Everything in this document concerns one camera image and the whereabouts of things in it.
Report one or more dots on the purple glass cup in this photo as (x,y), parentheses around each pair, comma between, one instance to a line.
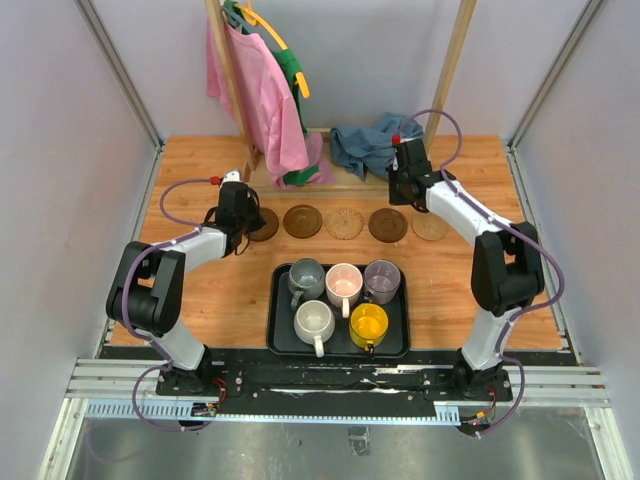
(382,279)

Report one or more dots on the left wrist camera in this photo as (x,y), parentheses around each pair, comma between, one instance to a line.
(232,176)

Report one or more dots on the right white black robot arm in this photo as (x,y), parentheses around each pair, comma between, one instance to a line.
(506,270)

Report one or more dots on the pink shirt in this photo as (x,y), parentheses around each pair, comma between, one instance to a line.
(265,100)

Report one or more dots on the blue crumpled cloth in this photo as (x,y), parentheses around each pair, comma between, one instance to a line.
(368,149)

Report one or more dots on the grey slotted cable duct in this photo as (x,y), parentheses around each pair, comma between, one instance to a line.
(192,411)

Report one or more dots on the grey ceramic mug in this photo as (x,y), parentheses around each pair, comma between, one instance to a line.
(306,281)

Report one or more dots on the pink ceramic mug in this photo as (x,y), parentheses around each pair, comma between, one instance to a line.
(343,284)

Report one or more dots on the green garment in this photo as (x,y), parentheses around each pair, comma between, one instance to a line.
(295,75)

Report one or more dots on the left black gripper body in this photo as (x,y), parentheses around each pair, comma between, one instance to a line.
(251,220)

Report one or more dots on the yellow glass mug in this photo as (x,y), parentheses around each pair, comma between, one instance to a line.
(368,326)

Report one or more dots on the white ceramic mug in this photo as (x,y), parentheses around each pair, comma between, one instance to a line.
(314,324)

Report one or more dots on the yellow clothes hanger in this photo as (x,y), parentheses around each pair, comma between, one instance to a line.
(256,19)

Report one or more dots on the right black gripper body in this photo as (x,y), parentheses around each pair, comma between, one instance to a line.
(396,188)

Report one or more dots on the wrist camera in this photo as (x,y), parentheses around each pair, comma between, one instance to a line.
(395,163)
(232,176)

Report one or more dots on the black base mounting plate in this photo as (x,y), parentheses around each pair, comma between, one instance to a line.
(432,382)

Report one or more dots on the black plastic tray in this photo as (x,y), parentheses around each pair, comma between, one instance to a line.
(282,339)

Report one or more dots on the woven rattan coaster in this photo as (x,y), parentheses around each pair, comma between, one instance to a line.
(344,223)

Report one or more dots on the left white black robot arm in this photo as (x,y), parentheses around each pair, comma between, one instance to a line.
(146,293)

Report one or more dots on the wooden clothes rack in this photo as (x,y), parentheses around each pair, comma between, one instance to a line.
(260,83)

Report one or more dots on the brown wooden coaster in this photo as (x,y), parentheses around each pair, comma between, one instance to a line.
(387,225)
(302,221)

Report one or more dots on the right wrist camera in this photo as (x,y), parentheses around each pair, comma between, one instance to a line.
(395,163)

